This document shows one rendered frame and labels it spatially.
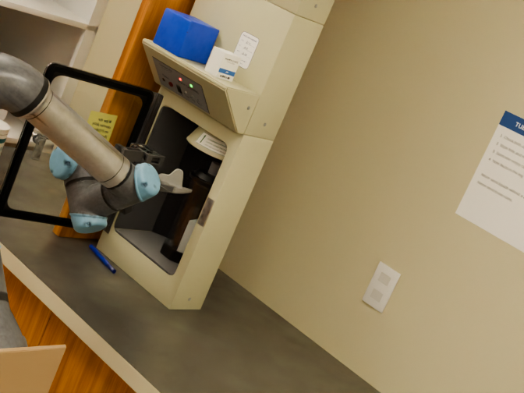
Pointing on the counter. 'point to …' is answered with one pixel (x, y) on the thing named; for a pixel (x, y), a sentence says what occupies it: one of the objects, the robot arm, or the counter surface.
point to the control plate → (181, 84)
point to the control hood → (211, 90)
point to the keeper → (205, 212)
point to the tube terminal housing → (200, 256)
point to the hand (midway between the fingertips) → (172, 180)
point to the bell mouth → (207, 143)
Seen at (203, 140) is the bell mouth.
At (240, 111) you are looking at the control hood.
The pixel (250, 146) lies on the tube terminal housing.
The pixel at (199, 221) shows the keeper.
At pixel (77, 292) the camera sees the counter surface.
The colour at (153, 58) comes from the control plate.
